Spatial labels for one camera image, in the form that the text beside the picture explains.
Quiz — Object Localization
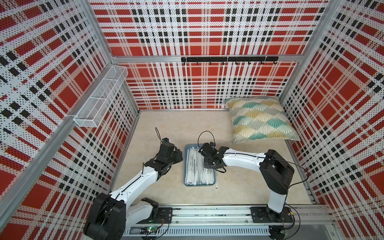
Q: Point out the black hook rail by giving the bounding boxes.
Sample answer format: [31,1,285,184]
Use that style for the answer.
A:
[181,56,279,63]

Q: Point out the geometric patterned cushion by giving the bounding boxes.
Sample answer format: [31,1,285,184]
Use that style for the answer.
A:
[226,96,300,144]

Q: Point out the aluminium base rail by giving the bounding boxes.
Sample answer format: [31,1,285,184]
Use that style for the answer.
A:
[123,205,341,240]

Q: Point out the blue storage box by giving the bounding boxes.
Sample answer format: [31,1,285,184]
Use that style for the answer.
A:
[184,144,217,187]

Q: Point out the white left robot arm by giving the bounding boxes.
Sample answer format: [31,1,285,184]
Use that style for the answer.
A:
[83,138,183,240]

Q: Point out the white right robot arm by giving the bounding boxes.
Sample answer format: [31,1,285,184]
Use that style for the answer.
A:
[199,143,295,216]

